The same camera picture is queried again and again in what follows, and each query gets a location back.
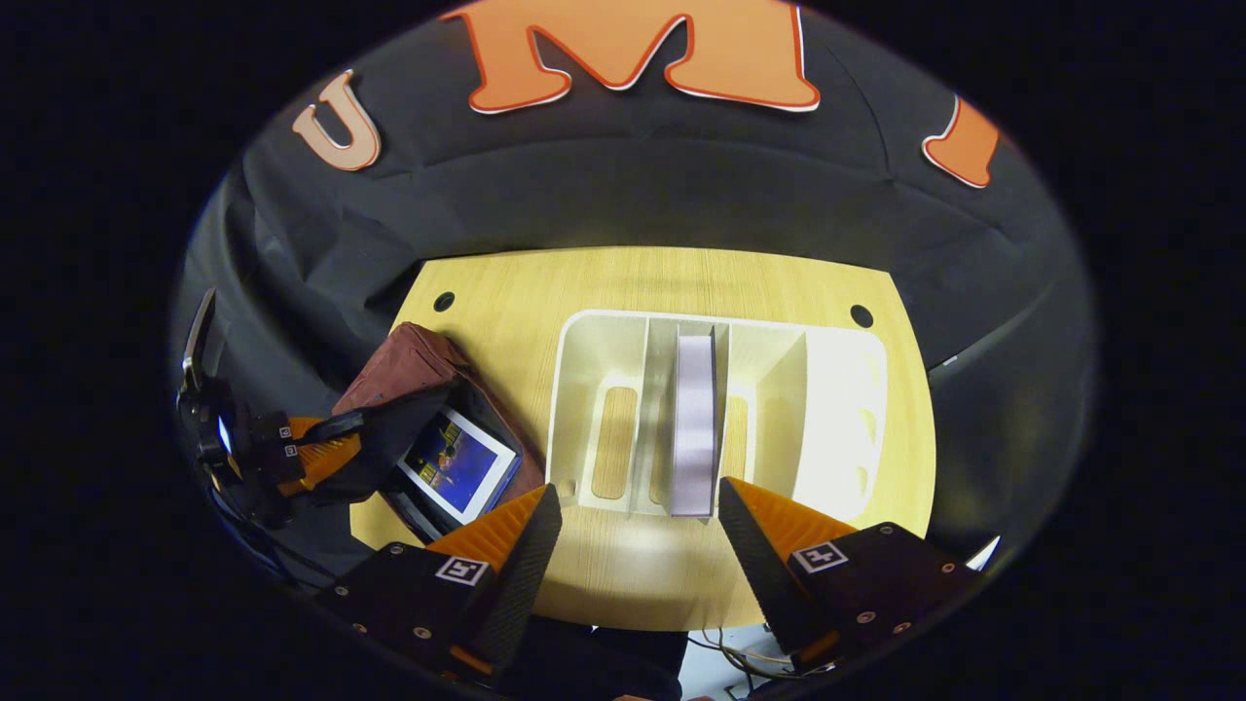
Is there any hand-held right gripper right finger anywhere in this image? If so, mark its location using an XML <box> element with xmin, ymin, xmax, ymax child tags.
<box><xmin>718</xmin><ymin>477</ymin><xmax>979</xmax><ymax>673</ymax></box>

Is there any blue cover book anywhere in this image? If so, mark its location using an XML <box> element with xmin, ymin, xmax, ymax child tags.
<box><xmin>397</xmin><ymin>407</ymin><xmax>520</xmax><ymax>525</ymax></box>

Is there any white bookshelf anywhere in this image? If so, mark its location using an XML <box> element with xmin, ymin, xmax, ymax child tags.
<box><xmin>545</xmin><ymin>310</ymin><xmax>889</xmax><ymax>517</ymax></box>

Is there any black backdrop cloth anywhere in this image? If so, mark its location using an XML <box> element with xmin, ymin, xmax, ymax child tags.
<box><xmin>170</xmin><ymin>0</ymin><xmax>1101</xmax><ymax>585</ymax></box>

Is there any grey portrait cover book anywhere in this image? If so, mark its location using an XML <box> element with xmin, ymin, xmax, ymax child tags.
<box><xmin>670</xmin><ymin>334</ymin><xmax>718</xmax><ymax>519</ymax></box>

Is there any maroon schoolbag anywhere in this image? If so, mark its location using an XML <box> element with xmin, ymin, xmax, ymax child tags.
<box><xmin>333</xmin><ymin>321</ymin><xmax>546</xmax><ymax>541</ymax></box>

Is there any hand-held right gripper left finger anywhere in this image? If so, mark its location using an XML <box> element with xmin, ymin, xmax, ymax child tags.
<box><xmin>316</xmin><ymin>484</ymin><xmax>564</xmax><ymax>683</ymax></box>

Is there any thin cable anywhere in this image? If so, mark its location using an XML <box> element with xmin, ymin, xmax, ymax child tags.
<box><xmin>686</xmin><ymin>628</ymin><xmax>828</xmax><ymax>683</ymax></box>

